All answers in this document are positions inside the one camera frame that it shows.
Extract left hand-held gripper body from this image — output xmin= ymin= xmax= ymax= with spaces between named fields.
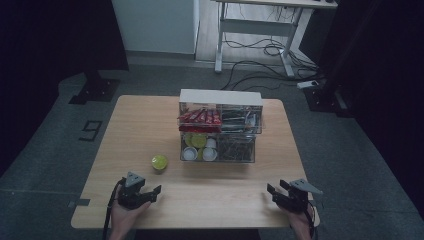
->
xmin=117 ymin=171 xmax=158 ymax=211

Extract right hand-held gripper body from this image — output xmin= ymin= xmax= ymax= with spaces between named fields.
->
xmin=272 ymin=178 xmax=324 ymax=215

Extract clear drawer organizer white top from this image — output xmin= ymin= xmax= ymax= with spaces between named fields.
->
xmin=177 ymin=88 xmax=264 ymax=164

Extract person's right hand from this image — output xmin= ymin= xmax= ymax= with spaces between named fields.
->
xmin=287 ymin=203 xmax=317 ymax=240

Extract pile of dark stir sticks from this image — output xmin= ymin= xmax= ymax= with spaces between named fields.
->
xmin=219 ymin=136 xmax=255 ymax=162

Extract clear wrapped packets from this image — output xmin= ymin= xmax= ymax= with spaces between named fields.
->
xmin=245 ymin=111 xmax=260 ymax=130

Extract row of dark packets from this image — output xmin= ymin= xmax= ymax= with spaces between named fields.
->
xmin=221 ymin=110 xmax=248 ymax=132

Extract black stand base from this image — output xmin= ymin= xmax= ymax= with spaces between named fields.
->
xmin=68 ymin=70 xmax=121 ymax=106
xmin=303 ymin=79 xmax=355 ymax=118

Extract row of red packets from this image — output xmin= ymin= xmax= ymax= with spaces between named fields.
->
xmin=177 ymin=108 xmax=223 ymax=134

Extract white power strip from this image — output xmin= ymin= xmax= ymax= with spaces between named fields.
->
xmin=296 ymin=79 xmax=320 ymax=90

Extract black curtain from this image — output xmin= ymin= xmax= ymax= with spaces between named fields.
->
xmin=0 ymin=0 xmax=130 ymax=178
xmin=316 ymin=0 xmax=424 ymax=214

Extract white cabinet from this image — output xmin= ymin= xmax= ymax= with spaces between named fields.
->
xmin=111 ymin=0 xmax=201 ymax=55

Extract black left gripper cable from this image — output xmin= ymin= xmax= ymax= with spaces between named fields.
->
xmin=101 ymin=177 xmax=127 ymax=240

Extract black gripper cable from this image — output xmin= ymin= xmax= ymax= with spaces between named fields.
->
xmin=305 ymin=199 xmax=320 ymax=240
xmin=101 ymin=177 xmax=127 ymax=240

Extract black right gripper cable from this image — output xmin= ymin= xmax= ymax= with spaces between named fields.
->
xmin=305 ymin=199 xmax=320 ymax=240

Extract black floor cables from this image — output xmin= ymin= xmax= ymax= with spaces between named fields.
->
xmin=220 ymin=37 xmax=322 ymax=92

